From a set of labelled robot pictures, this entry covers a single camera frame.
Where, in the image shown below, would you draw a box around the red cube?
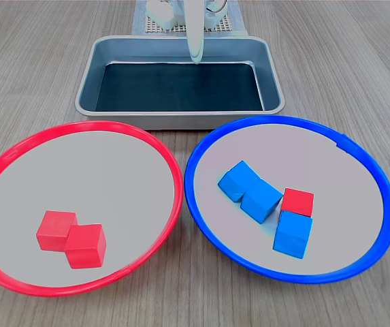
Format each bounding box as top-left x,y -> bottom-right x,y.
64,223 -> 108,270
280,187 -> 315,218
36,210 -> 79,253

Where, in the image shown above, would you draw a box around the wide pale tape sheet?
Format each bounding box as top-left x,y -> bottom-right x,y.
131,0 -> 249,37

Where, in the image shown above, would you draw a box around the black tray mat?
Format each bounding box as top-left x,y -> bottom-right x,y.
95,61 -> 265,112

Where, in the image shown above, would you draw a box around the steel tray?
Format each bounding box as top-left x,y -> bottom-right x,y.
74,35 -> 286,131

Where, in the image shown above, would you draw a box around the blue cube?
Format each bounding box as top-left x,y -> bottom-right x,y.
240,179 -> 284,225
272,210 -> 314,260
217,160 -> 262,202

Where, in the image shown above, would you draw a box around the blue rimmed white plate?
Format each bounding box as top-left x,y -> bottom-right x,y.
184,115 -> 390,285

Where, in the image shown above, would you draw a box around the red rimmed white plate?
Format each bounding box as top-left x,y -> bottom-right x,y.
0,120 -> 184,298

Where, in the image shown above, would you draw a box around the pale perforated base plate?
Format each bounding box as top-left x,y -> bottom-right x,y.
146,13 -> 233,34

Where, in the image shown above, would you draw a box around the thin dark cable loop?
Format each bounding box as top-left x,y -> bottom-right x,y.
205,0 -> 229,16

